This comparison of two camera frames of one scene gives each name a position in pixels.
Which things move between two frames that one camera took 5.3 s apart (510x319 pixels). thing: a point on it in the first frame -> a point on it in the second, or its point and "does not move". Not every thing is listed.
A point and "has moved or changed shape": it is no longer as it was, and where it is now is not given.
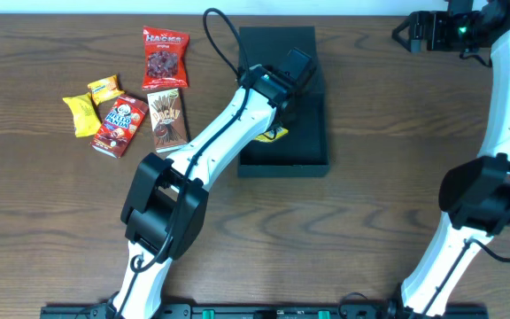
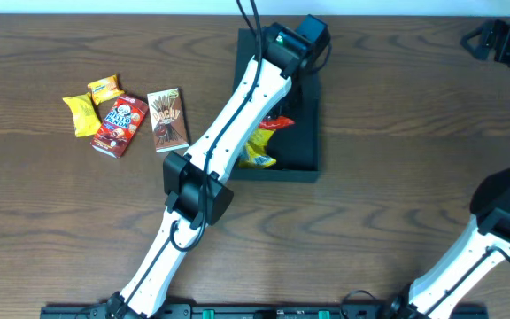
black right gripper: x=436 y=19 -> x=506 y=52
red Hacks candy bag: x=164 y=58 has moved or changed shape
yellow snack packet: x=86 y=119 does not move
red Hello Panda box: x=119 y=127 does not move
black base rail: x=255 y=311 does not move
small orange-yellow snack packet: x=104 y=89 does not move
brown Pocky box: x=167 y=120 does not move
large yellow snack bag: x=272 y=135 -> x=254 y=154
